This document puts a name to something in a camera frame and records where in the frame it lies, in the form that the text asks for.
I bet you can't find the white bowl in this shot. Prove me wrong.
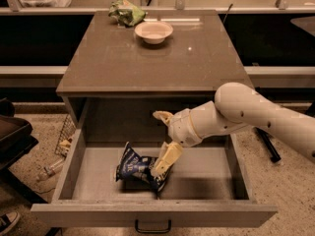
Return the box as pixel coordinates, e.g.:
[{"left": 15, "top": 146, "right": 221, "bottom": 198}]
[{"left": 135, "top": 21, "right": 173, "bottom": 44}]

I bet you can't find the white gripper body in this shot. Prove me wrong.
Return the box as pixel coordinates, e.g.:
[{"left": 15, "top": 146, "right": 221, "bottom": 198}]
[{"left": 168, "top": 108, "right": 202, "bottom": 148}]

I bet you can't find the black bar on floor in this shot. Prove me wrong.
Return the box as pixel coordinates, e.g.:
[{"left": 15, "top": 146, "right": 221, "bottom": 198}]
[{"left": 256, "top": 129, "right": 282, "bottom": 163}]

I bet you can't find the green chip bag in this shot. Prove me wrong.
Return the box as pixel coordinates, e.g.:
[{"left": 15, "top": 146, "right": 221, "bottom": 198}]
[{"left": 108, "top": 0, "right": 146, "bottom": 27}]

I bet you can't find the wire basket on floor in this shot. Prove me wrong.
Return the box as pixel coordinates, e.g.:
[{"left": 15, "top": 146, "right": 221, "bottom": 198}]
[{"left": 54, "top": 115, "right": 76, "bottom": 156}]

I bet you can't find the black and white sneaker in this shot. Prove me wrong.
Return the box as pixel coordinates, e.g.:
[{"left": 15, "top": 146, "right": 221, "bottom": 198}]
[{"left": 0, "top": 211, "right": 21, "bottom": 236}]

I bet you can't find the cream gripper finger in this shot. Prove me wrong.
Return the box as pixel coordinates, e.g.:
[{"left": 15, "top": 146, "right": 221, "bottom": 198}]
[
  {"left": 153, "top": 111, "right": 173, "bottom": 126},
  {"left": 151, "top": 142, "right": 182, "bottom": 177}
]

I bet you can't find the blue chip bag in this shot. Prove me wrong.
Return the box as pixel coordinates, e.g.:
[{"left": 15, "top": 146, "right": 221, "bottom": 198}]
[{"left": 115, "top": 142, "right": 170, "bottom": 199}]

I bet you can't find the clear plastic bottle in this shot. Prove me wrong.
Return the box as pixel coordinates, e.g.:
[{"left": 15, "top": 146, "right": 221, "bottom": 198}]
[{"left": 36, "top": 158, "right": 64, "bottom": 182}]

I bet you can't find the grey cabinet with top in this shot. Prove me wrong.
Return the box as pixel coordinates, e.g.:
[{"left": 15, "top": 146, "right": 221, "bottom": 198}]
[{"left": 55, "top": 9, "right": 256, "bottom": 145}]

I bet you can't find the black drawer handle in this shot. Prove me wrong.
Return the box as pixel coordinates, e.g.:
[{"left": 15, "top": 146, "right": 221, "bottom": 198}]
[{"left": 134, "top": 219, "right": 172, "bottom": 234}]

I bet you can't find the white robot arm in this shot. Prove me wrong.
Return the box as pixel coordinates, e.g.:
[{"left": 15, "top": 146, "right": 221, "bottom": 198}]
[{"left": 151, "top": 83, "right": 315, "bottom": 177}]

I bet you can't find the open grey top drawer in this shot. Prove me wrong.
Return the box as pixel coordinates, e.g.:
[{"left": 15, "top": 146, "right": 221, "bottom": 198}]
[{"left": 31, "top": 130, "right": 277, "bottom": 229}]

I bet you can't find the black chair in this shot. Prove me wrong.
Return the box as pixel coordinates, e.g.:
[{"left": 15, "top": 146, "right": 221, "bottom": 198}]
[{"left": 0, "top": 98, "right": 46, "bottom": 204}]

